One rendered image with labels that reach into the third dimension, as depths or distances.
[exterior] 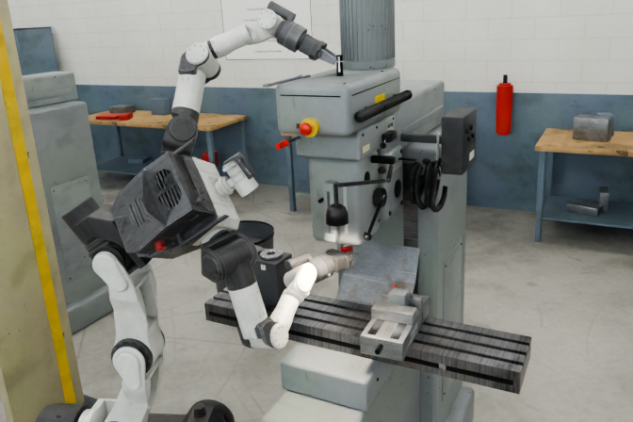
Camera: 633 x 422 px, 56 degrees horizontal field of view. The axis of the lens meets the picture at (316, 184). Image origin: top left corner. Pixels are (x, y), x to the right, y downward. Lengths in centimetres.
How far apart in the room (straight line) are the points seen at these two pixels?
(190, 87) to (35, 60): 714
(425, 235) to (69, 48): 742
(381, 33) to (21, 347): 235
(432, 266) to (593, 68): 386
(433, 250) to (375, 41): 88
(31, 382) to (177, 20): 530
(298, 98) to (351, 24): 42
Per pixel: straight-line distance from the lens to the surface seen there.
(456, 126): 214
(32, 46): 908
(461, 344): 218
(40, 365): 354
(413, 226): 248
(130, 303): 207
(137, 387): 220
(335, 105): 181
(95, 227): 201
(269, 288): 241
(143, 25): 823
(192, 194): 175
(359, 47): 217
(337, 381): 217
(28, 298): 338
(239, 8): 729
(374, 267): 256
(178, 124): 192
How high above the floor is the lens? 213
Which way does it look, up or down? 17 degrees down
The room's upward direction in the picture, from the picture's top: 3 degrees counter-clockwise
